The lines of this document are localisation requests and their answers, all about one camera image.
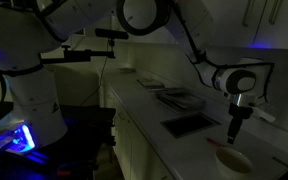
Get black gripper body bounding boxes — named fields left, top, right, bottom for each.
left=227, top=94, right=253, bottom=144

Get red marker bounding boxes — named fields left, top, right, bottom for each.
left=206, top=138, right=225, bottom=147

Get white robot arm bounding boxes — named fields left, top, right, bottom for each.
left=0, top=0, right=273, bottom=155

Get white bowl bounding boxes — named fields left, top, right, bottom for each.
left=215, top=147, right=253, bottom=180

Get stacked flat trays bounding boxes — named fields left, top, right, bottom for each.
left=154, top=88, right=206, bottom=112

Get dark countertop cutout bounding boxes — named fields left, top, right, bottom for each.
left=161, top=113, right=219, bottom=138

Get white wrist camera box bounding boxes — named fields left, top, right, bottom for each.
left=252, top=107, right=275, bottom=123

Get black camera cable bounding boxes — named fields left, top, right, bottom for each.
left=80, top=57, right=109, bottom=107

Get black camera on mount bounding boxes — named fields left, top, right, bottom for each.
left=95, top=28, right=129, bottom=39

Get black articulated camera mount arm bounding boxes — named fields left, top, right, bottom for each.
left=40, top=45, right=115, bottom=64

